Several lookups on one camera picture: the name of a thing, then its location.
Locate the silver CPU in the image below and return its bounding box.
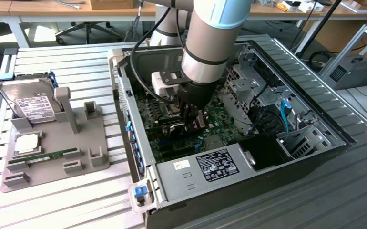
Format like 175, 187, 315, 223
13, 135, 42, 155

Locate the black stand pole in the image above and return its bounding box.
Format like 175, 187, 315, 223
294, 0, 343, 60

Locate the green RAM stick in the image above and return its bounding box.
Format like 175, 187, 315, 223
8, 148, 79, 167

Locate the black labelled RAM stick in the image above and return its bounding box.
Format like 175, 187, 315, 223
156, 116, 184, 126

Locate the wooden desk with cardboard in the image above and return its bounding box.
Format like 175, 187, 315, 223
0, 0, 158, 49

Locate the blue case latch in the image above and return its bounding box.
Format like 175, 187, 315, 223
132, 185, 148, 199

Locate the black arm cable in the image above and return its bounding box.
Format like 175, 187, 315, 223
130, 0, 184, 105

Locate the yellow and black box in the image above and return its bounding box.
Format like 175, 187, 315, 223
274, 0, 302, 13

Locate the coiled black cable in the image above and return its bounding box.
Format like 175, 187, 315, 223
308, 51, 336, 70

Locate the aluminium profile frame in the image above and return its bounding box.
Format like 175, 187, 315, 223
318, 23, 367, 80

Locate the grey parts rack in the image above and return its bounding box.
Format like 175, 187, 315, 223
0, 87, 111, 194

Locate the silver chipset heatsink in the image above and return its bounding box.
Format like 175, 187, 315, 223
203, 136, 228, 150

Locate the silver power supply unit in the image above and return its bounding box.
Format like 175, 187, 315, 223
154, 143, 262, 203

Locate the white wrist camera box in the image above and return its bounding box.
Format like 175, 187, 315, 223
150, 70, 190, 100

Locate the grey equipment box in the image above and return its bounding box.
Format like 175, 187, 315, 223
327, 56, 367, 91

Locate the brown cardboard box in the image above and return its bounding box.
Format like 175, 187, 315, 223
90, 0, 140, 10

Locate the black plastic shroud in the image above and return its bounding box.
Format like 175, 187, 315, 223
236, 133, 295, 172

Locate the perforated metal disk bay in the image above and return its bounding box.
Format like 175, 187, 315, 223
223, 44, 286, 134

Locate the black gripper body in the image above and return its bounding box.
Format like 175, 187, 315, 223
176, 80, 219, 110

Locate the black office chair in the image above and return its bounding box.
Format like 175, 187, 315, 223
55, 21, 123, 45

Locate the wooden desk with small boxes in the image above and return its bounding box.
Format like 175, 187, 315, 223
250, 0, 367, 54

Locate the silver hard disk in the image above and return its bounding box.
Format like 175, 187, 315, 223
0, 79, 60, 124

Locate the slanted silver disk bay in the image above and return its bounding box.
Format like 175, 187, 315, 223
276, 125, 332, 160

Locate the black wire bundle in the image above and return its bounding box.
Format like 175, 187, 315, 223
248, 105, 286, 137

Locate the blue wire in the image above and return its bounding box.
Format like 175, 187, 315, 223
279, 96, 295, 134

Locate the green motherboard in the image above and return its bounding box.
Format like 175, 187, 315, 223
135, 82, 246, 163

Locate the open black PC case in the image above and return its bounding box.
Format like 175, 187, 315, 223
108, 39, 358, 229

